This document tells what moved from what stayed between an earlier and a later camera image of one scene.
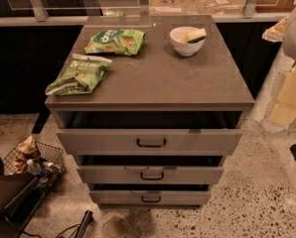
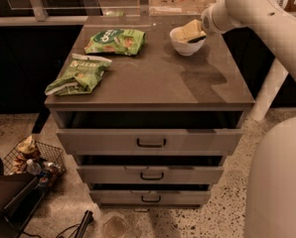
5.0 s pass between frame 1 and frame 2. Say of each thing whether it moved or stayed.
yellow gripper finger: moved
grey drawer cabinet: stayed
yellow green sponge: stayed
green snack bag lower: stayed
